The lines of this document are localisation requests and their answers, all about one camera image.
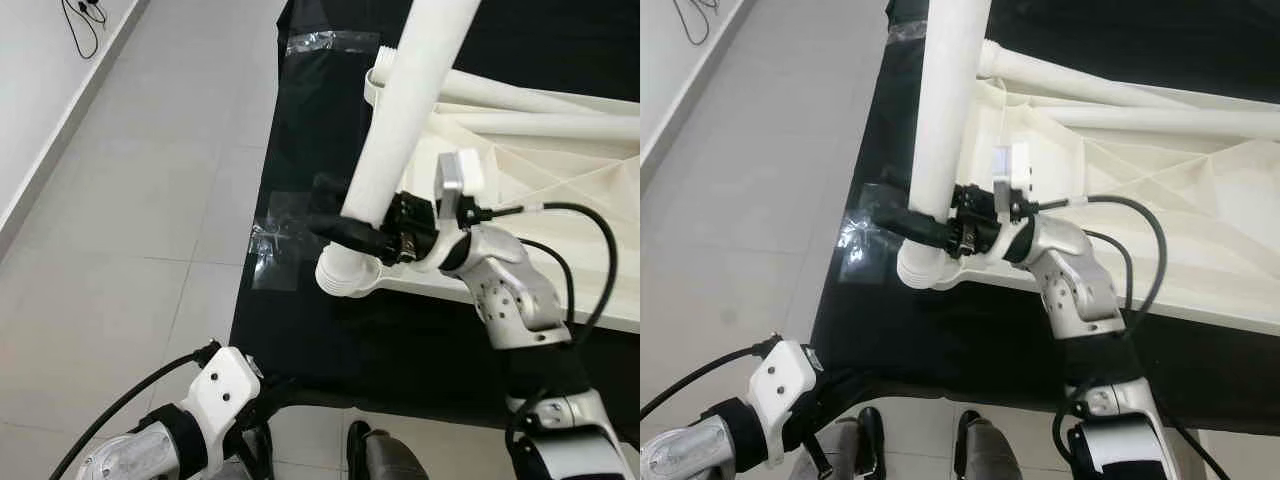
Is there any black power cable with adapter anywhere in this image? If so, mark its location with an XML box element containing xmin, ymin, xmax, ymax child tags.
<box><xmin>672</xmin><ymin>0</ymin><xmax>723</xmax><ymax>47</ymax></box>
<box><xmin>60</xmin><ymin>0</ymin><xmax>111</xmax><ymax>61</ymax></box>

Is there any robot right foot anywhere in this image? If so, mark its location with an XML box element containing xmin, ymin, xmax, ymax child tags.
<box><xmin>954</xmin><ymin>410</ymin><xmax>1023</xmax><ymax>480</ymax></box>
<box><xmin>344</xmin><ymin>420</ymin><xmax>433</xmax><ymax>480</ymax></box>

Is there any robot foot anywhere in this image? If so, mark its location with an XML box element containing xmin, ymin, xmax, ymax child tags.
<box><xmin>800</xmin><ymin>405</ymin><xmax>888</xmax><ymax>480</ymax></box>
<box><xmin>344</xmin><ymin>420</ymin><xmax>433</xmax><ymax>480</ymax></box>
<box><xmin>954</xmin><ymin>410</ymin><xmax>1023</xmax><ymax>480</ymax></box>

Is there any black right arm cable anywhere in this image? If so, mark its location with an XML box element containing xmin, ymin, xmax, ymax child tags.
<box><xmin>1030</xmin><ymin>194</ymin><xmax>1206</xmax><ymax>480</ymax></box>
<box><xmin>468</xmin><ymin>200</ymin><xmax>621</xmax><ymax>441</ymax></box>

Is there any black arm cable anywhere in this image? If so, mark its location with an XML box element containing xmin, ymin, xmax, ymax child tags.
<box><xmin>50</xmin><ymin>342</ymin><xmax>221</xmax><ymax>480</ymax></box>
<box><xmin>1030</xmin><ymin>194</ymin><xmax>1206</xmax><ymax>480</ymax></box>
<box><xmin>468</xmin><ymin>200</ymin><xmax>621</xmax><ymax>441</ymax></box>
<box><xmin>640</xmin><ymin>335</ymin><xmax>783</xmax><ymax>423</ymax></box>

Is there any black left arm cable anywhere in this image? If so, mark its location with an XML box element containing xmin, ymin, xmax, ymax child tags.
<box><xmin>640</xmin><ymin>335</ymin><xmax>783</xmax><ymax>423</ymax></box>
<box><xmin>50</xmin><ymin>342</ymin><xmax>221</xmax><ymax>480</ymax></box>

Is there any black tablecloth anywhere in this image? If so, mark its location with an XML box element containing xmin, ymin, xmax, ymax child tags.
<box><xmin>810</xmin><ymin>0</ymin><xmax>1280</xmax><ymax>437</ymax></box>
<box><xmin>230</xmin><ymin>0</ymin><xmax>641</xmax><ymax>413</ymax></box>

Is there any white plastic children table top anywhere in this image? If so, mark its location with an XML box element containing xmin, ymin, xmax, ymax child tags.
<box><xmin>365</xmin><ymin>65</ymin><xmax>641</xmax><ymax>336</ymax></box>
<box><xmin>895</xmin><ymin>75</ymin><xmax>1280</xmax><ymax>337</ymax></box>

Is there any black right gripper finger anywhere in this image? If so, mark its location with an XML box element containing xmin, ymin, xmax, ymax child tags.
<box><xmin>311</xmin><ymin>172</ymin><xmax>353</xmax><ymax>203</ymax></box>
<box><xmin>878</xmin><ymin>208</ymin><xmax>963</xmax><ymax>253</ymax></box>
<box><xmin>304</xmin><ymin>212</ymin><xmax>403</xmax><ymax>265</ymax></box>
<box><xmin>861</xmin><ymin>181</ymin><xmax>915</xmax><ymax>213</ymax></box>

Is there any white plastic table leg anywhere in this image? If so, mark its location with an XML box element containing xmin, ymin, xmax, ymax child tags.
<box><xmin>1045</xmin><ymin>104</ymin><xmax>1280</xmax><ymax>143</ymax></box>
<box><xmin>315</xmin><ymin>0</ymin><xmax>488</xmax><ymax>299</ymax></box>
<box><xmin>440</xmin><ymin>110</ymin><xmax>641</xmax><ymax>143</ymax></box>
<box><xmin>440</xmin><ymin>68</ymin><xmax>641</xmax><ymax>117</ymax></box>
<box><xmin>978</xmin><ymin>40</ymin><xmax>1280</xmax><ymax>113</ymax></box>
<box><xmin>897</xmin><ymin>0</ymin><xmax>993</xmax><ymax>292</ymax></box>

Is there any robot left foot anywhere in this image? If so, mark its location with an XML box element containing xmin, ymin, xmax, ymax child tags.
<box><xmin>800</xmin><ymin>405</ymin><xmax>888</xmax><ymax>480</ymax></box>

